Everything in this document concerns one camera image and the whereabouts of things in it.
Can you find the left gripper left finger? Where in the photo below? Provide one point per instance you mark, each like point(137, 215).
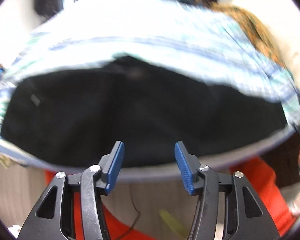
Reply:
point(52, 216)

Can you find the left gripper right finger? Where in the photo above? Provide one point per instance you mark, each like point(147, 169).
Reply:
point(246, 216)

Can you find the black pants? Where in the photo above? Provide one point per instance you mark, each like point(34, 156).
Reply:
point(74, 117)

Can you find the orange red rug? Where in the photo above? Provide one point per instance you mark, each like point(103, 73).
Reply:
point(263, 179)

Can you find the striped blue bedsheet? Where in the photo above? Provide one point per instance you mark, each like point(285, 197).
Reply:
point(199, 43)

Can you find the yellow floral blanket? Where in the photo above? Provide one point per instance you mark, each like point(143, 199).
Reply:
point(254, 29)

